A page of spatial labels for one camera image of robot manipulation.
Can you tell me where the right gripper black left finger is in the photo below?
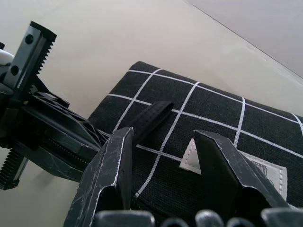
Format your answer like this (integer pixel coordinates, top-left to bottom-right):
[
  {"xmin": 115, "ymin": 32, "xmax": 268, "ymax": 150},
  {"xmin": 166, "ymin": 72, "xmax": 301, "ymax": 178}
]
[{"xmin": 63, "ymin": 126, "xmax": 135, "ymax": 227}]

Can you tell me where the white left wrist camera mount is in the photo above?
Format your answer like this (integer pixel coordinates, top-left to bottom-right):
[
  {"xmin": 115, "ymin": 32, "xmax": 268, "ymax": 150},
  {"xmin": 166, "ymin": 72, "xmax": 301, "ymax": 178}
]
[{"xmin": 0, "ymin": 48, "xmax": 15, "ymax": 89}]

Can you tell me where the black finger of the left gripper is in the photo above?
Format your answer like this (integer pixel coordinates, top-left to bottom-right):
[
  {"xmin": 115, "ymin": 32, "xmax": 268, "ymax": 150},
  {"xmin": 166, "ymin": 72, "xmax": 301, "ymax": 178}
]
[
  {"xmin": 13, "ymin": 136, "xmax": 100, "ymax": 183},
  {"xmin": 21, "ymin": 92, "xmax": 110, "ymax": 152}
]

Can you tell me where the black white-grid pencil case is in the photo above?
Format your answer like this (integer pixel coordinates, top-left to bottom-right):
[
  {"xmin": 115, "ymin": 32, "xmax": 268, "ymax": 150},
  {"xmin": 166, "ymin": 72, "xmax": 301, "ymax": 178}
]
[{"xmin": 87, "ymin": 61, "xmax": 303, "ymax": 227}]

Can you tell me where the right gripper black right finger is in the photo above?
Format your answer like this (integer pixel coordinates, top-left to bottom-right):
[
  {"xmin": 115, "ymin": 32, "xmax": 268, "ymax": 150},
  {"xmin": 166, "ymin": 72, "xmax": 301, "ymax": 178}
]
[{"xmin": 192, "ymin": 129, "xmax": 291, "ymax": 214}]

